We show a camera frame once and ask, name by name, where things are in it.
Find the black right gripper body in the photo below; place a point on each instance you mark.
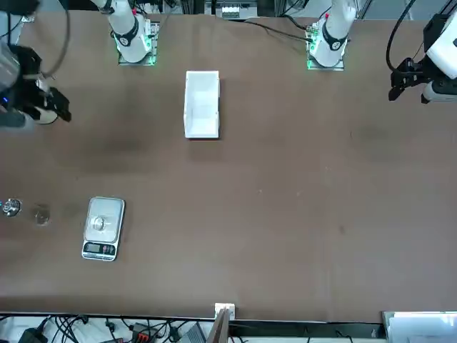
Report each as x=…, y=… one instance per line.
x=19, y=91

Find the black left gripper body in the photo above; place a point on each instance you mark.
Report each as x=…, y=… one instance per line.
x=417, y=71

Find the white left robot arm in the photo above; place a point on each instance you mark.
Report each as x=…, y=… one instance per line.
x=335, y=35

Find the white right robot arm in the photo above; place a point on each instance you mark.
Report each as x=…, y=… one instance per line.
x=128, y=43

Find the clear bottle with metal cap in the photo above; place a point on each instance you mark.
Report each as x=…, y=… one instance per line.
x=10, y=207

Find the silver digital kitchen scale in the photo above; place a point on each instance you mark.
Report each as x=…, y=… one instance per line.
x=103, y=211

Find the white plastic bin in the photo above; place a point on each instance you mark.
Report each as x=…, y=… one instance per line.
x=201, y=107

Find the white socket block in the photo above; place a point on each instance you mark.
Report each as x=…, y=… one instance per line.
x=230, y=11

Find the large black power adapter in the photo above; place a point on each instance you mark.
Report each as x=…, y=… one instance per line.
x=33, y=336

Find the white board tray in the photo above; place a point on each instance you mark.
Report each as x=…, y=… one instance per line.
x=421, y=327

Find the orange black plug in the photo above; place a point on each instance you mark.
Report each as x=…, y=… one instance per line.
x=140, y=336

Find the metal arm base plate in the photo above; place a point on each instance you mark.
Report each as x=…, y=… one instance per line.
x=338, y=67
x=154, y=39

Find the aluminium post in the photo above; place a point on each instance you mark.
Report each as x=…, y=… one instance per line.
x=224, y=321

